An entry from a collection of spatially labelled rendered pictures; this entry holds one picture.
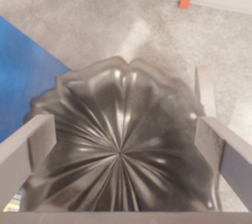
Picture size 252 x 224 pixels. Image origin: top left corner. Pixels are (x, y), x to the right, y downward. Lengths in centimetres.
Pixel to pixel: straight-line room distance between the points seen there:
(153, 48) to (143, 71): 74
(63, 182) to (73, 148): 10
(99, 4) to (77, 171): 109
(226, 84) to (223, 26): 36
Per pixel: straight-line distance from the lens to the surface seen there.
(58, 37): 135
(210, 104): 61
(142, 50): 118
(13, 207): 100
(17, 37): 75
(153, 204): 55
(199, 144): 17
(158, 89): 43
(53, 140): 17
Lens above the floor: 109
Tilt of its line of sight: 80 degrees down
